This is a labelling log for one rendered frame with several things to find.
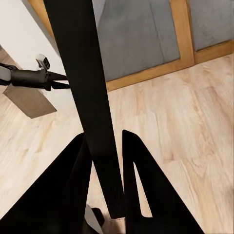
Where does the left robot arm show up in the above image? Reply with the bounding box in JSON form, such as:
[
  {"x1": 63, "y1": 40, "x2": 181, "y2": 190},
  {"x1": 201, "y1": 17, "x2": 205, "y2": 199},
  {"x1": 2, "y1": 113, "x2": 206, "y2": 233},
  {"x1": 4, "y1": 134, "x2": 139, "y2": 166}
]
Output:
[{"x1": 0, "y1": 53, "x2": 70, "y2": 91}]

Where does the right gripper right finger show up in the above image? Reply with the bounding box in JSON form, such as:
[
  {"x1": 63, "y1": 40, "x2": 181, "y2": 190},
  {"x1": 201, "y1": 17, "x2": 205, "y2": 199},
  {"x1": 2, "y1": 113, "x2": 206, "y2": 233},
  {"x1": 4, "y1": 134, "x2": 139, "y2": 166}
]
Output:
[{"x1": 122, "y1": 130, "x2": 204, "y2": 234}]

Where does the poster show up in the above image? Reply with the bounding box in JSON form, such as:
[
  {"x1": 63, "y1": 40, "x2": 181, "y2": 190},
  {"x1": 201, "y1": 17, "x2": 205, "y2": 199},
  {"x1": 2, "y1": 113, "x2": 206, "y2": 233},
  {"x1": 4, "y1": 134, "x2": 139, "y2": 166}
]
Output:
[{"x1": 43, "y1": 0, "x2": 125, "y2": 219}]

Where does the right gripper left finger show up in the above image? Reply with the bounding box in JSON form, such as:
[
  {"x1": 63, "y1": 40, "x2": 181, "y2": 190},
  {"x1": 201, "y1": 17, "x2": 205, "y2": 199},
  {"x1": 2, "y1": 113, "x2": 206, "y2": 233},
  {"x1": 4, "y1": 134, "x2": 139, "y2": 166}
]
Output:
[{"x1": 0, "y1": 132, "x2": 94, "y2": 234}]

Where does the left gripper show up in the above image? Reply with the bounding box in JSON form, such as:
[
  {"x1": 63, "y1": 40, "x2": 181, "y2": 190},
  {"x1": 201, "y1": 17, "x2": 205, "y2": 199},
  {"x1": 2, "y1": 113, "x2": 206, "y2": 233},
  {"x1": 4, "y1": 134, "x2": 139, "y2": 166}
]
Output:
[{"x1": 23, "y1": 68, "x2": 70, "y2": 91}]

